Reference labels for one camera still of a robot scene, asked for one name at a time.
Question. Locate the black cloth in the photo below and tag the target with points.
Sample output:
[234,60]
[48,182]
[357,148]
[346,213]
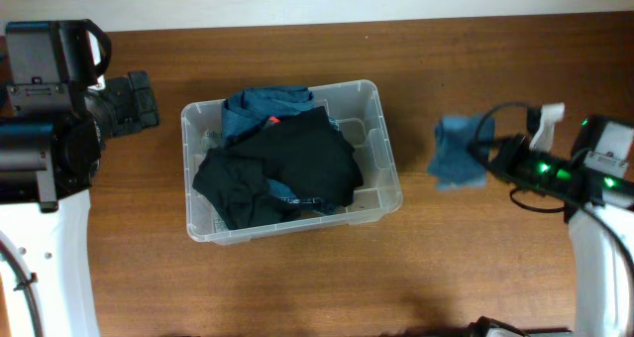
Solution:
[307,154]
[238,190]

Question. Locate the clear plastic storage bin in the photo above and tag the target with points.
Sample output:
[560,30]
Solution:
[356,108]

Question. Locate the light blue cloth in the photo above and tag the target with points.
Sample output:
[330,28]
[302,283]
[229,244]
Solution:
[452,164]

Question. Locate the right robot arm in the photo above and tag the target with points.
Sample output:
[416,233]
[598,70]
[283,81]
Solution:
[598,209]

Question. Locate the light blue jeans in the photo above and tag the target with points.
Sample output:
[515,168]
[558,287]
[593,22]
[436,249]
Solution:
[213,140]

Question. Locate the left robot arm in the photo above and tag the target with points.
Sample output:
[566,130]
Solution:
[50,151]

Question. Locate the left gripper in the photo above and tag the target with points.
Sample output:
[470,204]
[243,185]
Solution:
[141,99]

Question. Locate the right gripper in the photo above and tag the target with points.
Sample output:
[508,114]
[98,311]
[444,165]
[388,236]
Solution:
[500,162]

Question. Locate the dark blue jeans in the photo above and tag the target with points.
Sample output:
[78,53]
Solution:
[251,110]

